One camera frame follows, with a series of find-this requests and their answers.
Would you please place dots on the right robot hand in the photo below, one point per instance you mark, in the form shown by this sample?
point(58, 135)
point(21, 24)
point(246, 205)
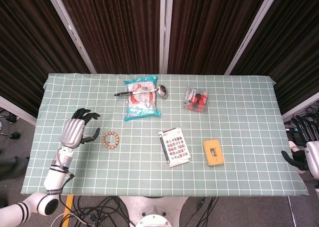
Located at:
point(314, 157)

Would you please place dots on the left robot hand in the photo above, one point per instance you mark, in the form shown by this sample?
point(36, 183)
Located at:
point(72, 133)

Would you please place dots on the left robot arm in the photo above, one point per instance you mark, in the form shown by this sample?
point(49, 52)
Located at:
point(53, 179)

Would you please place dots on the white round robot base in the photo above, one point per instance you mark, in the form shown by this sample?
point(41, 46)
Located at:
point(154, 209)

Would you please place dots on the black device blue logo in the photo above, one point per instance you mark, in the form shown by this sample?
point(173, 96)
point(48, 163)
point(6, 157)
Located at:
point(292, 134)

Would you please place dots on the metal table leg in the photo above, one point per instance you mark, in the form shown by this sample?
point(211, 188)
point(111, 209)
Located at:
point(292, 209)

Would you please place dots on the black chair base casters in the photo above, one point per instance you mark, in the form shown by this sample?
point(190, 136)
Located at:
point(15, 135)

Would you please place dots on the yellow tape strip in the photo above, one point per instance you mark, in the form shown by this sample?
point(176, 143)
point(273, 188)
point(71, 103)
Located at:
point(68, 207)

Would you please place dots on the teal snack bag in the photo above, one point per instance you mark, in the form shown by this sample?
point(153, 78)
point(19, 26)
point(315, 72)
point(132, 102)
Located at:
point(142, 109)

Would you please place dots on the green checked tablecloth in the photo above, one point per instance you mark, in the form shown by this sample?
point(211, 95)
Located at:
point(149, 172)

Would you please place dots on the dark brown curtain panel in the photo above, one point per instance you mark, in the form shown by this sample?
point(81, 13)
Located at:
point(211, 30)
point(119, 30)
point(294, 57)
point(25, 50)

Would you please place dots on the yellow sponge with hole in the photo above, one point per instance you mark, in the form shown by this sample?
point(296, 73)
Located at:
point(207, 147)

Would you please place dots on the clear box coffee capsules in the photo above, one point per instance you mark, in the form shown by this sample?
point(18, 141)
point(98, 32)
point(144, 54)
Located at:
point(195, 102)

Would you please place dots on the white partition base rail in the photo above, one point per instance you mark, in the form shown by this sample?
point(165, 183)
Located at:
point(17, 109)
point(301, 104)

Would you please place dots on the slanted white partition post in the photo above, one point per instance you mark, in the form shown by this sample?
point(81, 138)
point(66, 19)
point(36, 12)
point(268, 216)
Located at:
point(72, 35)
point(254, 30)

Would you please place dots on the upright white partition post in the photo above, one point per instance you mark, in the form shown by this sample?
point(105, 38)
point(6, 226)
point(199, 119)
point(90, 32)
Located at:
point(165, 30)

